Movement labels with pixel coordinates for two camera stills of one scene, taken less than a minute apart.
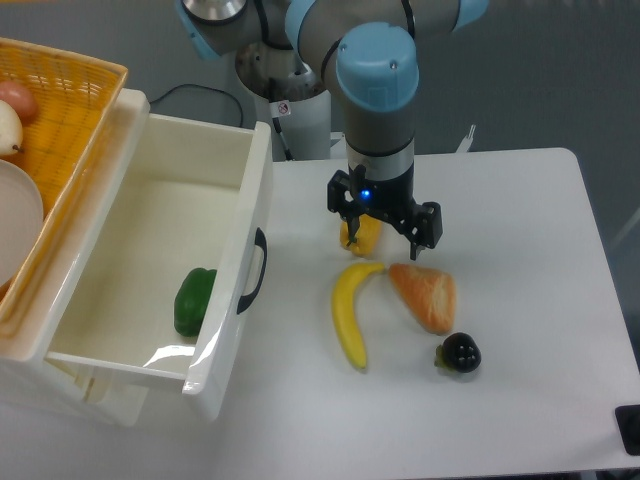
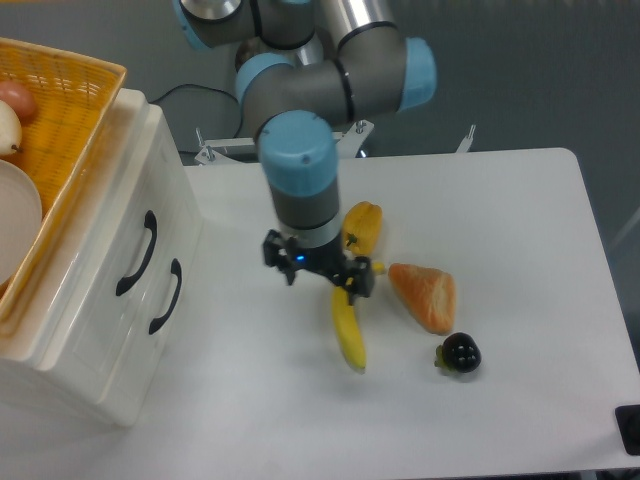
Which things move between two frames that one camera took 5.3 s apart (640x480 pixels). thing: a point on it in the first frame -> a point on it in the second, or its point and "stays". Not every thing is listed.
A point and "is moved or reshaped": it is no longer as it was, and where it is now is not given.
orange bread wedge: (430, 296) stays
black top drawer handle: (260, 241) -> (150, 222)
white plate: (21, 220) stays
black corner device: (629, 420) stays
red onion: (21, 100) stays
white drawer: (159, 266) is moved or reshaped
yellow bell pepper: (367, 237) stays
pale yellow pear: (11, 130) stays
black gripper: (356, 193) -> (353, 274)
